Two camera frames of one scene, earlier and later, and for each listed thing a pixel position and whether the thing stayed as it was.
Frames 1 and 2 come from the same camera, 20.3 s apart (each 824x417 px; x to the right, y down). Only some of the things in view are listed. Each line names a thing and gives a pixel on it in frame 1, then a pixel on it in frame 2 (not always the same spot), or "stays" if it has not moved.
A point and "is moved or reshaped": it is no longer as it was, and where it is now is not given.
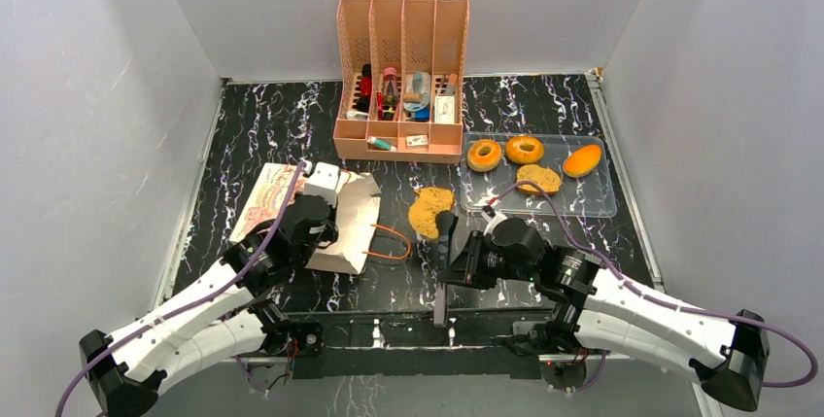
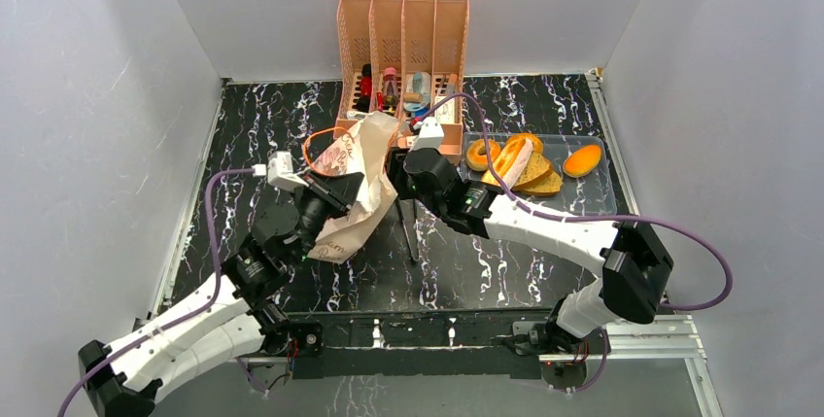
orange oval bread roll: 582,160 stays
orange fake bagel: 484,162 stays
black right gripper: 466,266 → 397,176
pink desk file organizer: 399,93 stays
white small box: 444,110 stays
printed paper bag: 261,192 → 361,151
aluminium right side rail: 595,82 stays
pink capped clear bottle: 390,93 stays
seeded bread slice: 423,214 is moved or reshaped
